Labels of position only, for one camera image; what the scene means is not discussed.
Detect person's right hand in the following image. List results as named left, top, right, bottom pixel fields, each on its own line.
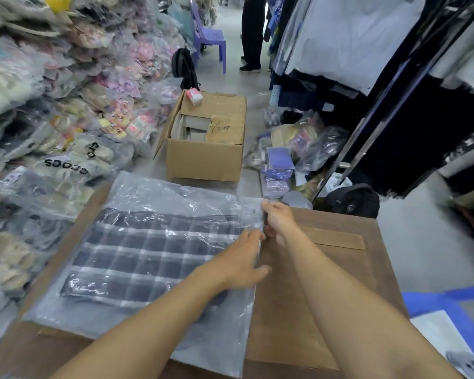
left=261, top=200, right=305, bottom=248

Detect row of hanging clothes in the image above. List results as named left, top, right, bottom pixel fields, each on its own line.
left=263, top=0, right=474, bottom=198

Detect heap of bagged goods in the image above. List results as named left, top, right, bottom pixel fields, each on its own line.
left=243, top=106, right=350, bottom=200

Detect white paper sheet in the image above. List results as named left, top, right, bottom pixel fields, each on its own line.
left=410, top=310, right=474, bottom=375

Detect black backpack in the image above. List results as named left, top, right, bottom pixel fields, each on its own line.
left=171, top=47, right=200, bottom=91

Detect person's left forearm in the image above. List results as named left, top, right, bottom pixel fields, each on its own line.
left=49, top=266, right=231, bottom=379

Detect grey plaid folded garment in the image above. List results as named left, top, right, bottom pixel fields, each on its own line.
left=60, top=207, right=245, bottom=310

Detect black shoulder bag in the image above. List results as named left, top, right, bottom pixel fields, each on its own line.
left=323, top=183, right=381, bottom=219

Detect grey smartphone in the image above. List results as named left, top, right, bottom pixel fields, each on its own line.
left=445, top=351, right=474, bottom=379

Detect person's right forearm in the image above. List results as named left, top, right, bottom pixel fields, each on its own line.
left=277, top=232, right=465, bottom=379

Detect clear plastic garment bag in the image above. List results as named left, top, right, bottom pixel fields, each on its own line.
left=22, top=171, right=266, bottom=379

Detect white boxes inside carton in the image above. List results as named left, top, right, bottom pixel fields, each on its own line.
left=171, top=113, right=213, bottom=142

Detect purple plastic chair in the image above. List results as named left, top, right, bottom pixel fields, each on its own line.
left=189, top=0, right=227, bottom=74

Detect purple packets in plastic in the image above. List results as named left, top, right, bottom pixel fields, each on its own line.
left=260, top=147, right=297, bottom=200

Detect large brown cardboard box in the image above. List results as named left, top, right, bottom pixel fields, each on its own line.
left=0, top=181, right=411, bottom=379

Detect metal clothes rack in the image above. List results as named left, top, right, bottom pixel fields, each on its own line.
left=311, top=0, right=474, bottom=202

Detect person's left hand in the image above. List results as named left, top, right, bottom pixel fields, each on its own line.
left=210, top=228, right=272, bottom=295

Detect open brown cardboard box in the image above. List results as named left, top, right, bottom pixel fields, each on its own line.
left=153, top=89, right=247, bottom=183

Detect pile of bagged slippers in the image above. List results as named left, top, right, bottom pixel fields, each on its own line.
left=0, top=0, right=194, bottom=357

